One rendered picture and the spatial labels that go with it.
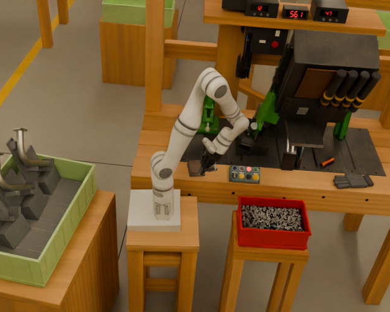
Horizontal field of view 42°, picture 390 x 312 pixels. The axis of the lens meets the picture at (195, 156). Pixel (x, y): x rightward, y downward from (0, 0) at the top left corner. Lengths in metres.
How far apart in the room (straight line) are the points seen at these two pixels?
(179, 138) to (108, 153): 2.12
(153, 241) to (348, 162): 1.14
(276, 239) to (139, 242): 0.61
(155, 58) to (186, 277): 1.17
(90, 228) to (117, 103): 2.40
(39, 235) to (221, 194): 0.89
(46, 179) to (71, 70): 2.84
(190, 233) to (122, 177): 1.63
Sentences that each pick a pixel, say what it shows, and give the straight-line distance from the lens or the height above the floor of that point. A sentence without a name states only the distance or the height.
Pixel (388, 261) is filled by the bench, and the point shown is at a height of 0.40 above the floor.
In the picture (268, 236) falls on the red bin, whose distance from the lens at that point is 2.30.
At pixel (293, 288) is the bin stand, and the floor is 0.55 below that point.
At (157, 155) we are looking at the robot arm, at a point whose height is 1.22.
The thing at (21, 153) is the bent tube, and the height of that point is 1.12.
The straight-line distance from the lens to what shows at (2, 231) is 2.28.
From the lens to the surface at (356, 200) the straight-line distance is 2.66.
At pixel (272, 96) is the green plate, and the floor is 1.25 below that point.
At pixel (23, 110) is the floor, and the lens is 4.67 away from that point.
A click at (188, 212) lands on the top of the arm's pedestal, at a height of 0.85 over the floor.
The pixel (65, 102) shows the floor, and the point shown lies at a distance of 4.72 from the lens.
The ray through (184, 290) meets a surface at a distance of 2.50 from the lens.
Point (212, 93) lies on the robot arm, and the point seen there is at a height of 1.55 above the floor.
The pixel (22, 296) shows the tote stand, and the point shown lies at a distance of 2.22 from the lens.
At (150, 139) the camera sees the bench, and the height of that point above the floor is 0.88.
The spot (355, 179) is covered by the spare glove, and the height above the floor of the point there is 0.92.
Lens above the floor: 2.54
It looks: 39 degrees down
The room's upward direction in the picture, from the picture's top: 5 degrees clockwise
